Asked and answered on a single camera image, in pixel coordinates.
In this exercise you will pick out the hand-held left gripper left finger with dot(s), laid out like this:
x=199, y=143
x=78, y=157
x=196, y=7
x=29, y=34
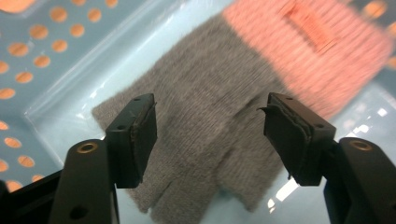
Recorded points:
x=134, y=140

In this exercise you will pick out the blue perforated plastic basket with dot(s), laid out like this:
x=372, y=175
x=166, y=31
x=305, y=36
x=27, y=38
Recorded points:
x=124, y=37

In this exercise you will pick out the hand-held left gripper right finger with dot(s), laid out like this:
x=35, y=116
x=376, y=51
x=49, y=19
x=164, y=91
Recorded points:
x=292, y=137

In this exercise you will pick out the grey pink glove with label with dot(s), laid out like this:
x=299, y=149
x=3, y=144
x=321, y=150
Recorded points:
x=202, y=93

